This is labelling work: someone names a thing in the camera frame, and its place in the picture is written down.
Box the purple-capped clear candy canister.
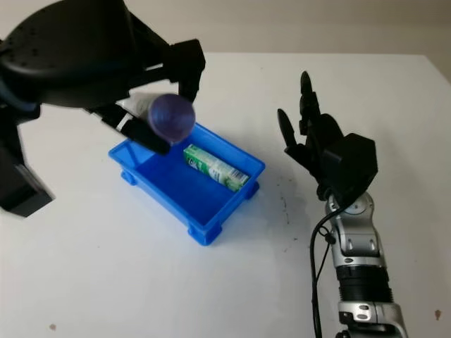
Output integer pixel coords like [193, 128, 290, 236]
[116, 93, 196, 147]

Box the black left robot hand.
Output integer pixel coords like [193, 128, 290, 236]
[0, 0, 206, 156]

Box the blue plastic tray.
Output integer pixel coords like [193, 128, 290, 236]
[108, 123, 266, 247]

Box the green gum box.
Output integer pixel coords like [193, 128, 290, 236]
[183, 143, 249, 193]

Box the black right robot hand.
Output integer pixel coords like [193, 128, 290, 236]
[277, 70, 349, 200]

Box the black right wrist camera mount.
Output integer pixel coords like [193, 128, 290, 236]
[322, 132, 378, 206]

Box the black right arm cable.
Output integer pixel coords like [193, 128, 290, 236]
[309, 200, 350, 338]

